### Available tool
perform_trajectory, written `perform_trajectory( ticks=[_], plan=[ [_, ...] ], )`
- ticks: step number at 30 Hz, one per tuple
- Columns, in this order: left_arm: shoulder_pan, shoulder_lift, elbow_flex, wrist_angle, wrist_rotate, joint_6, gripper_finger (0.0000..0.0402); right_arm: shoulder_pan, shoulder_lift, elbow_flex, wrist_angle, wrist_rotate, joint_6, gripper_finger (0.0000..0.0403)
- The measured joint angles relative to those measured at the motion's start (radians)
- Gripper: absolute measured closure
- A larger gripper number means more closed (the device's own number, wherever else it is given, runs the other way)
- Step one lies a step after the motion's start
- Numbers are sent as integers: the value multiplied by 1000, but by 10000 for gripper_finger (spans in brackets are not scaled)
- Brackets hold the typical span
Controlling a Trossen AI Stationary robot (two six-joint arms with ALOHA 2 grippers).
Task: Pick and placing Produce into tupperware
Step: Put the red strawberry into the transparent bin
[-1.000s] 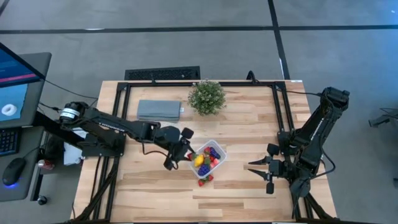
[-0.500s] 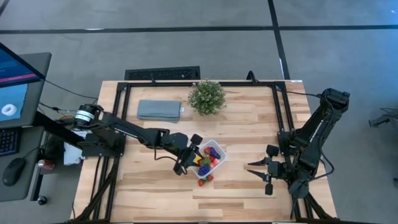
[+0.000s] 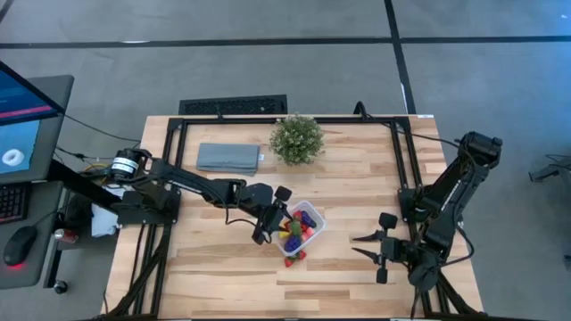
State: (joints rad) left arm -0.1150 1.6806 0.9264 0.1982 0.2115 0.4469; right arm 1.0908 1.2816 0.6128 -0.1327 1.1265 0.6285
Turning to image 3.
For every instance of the yellow lemon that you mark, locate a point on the yellow lemon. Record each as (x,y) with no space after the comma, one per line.
(284,234)

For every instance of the green potted plant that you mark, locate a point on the green potted plant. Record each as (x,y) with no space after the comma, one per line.
(296,140)

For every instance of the red drink can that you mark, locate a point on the red drink can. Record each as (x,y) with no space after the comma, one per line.
(67,236)

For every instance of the purple grape bunch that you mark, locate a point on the purple grape bunch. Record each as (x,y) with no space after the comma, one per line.
(292,244)

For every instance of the grey side desk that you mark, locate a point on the grey side desk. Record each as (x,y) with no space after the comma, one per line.
(40,209)

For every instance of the clear plastic tupperware container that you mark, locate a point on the clear plastic tupperware container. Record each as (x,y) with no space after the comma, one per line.
(319,232)

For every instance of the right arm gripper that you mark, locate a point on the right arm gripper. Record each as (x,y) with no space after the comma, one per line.
(392,254)

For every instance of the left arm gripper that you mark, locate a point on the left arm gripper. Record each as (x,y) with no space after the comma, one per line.
(272,218)

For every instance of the black metal table frame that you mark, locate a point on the black metal table frame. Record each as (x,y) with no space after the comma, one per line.
(250,120)

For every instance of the black diagonal support bar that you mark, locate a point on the black diagonal support bar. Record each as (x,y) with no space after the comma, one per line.
(76,183)

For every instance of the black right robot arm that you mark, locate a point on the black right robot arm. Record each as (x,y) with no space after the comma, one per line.
(455,191)

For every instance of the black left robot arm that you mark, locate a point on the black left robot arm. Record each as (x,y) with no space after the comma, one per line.
(192,185)

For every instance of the grey folded cloth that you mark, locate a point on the grey folded cloth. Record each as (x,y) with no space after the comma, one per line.
(227,157)

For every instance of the white plastic box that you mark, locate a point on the white plastic box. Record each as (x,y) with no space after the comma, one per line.
(102,220)

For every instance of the pink peach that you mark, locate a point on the pink peach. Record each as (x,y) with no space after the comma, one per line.
(309,232)

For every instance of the computer monitor blue screen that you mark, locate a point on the computer monitor blue screen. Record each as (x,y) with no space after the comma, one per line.
(18,134)

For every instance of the black keyboard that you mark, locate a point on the black keyboard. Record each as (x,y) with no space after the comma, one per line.
(11,203)

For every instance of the black tripod leg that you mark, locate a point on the black tripod leg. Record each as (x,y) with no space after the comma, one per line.
(553,171)

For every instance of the white paper sheet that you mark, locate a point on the white paper sheet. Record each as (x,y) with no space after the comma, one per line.
(117,191)

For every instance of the purple eggplant green cap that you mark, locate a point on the purple eggplant green cap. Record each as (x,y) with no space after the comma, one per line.
(308,219)

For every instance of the black computer mouse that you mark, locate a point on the black computer mouse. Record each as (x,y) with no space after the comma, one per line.
(20,245)

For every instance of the black caster wheel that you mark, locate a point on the black caster wheel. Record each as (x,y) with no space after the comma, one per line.
(60,287)

